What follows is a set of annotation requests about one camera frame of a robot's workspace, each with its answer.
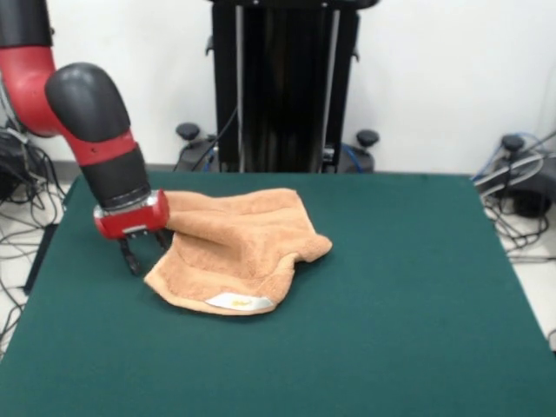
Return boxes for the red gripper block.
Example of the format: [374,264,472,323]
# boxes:
[93,189,174,277]

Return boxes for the tan terry towel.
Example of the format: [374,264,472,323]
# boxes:
[142,187,334,317]

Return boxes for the black floor base foot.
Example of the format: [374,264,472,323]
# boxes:
[0,125,34,201]
[475,133,556,218]

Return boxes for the dark green table cloth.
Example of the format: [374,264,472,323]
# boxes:
[0,172,556,417]

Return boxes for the tangled black floor cables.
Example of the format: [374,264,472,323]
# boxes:
[0,129,69,353]
[481,199,556,262]

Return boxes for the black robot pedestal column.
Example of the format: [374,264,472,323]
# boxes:
[203,0,361,174]

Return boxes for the blue cable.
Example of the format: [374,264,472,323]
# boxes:
[471,131,556,182]

